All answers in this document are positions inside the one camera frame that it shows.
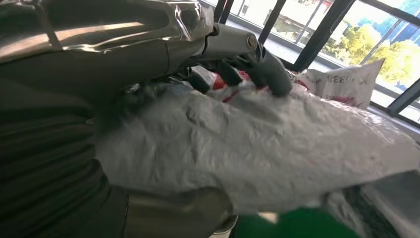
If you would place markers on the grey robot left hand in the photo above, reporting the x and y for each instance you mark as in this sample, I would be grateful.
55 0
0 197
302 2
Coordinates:
108 59

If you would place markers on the grey-white plastic mailer package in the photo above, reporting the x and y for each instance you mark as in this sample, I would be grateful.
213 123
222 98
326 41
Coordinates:
262 148

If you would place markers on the white printed mailer package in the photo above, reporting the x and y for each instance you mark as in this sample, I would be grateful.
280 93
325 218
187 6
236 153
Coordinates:
344 83

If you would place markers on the green conveyor belt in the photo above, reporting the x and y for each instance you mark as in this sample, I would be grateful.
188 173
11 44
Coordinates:
295 228

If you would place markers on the grey plastic mailer package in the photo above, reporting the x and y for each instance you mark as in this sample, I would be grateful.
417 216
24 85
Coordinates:
384 203

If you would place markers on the ribbed grey left arm sleeve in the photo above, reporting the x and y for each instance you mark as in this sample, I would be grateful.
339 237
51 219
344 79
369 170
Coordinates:
46 177

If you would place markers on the yellow-green tree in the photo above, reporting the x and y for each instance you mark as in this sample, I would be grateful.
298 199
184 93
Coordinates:
397 59

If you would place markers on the blue building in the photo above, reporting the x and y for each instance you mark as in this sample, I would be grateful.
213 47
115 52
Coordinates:
405 29

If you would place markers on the black window frame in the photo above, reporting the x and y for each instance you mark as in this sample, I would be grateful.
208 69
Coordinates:
323 33

